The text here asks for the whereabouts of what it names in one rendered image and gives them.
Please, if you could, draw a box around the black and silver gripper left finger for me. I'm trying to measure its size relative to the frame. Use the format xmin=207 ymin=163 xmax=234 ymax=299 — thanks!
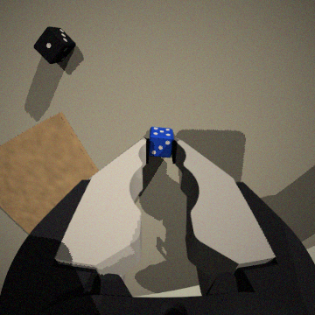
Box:
xmin=0 ymin=137 xmax=150 ymax=315

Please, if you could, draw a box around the tan mat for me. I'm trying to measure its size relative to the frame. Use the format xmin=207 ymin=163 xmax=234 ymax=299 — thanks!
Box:
xmin=0 ymin=112 xmax=99 ymax=234

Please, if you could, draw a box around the black die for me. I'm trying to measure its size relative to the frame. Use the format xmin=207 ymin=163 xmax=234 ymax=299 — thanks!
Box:
xmin=34 ymin=26 xmax=76 ymax=64

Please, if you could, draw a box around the dark blue die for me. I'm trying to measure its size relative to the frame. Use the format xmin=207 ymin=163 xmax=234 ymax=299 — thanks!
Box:
xmin=149 ymin=127 xmax=174 ymax=158

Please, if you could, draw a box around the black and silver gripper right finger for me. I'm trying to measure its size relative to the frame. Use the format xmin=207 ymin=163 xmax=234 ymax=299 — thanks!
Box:
xmin=171 ymin=138 xmax=315 ymax=315

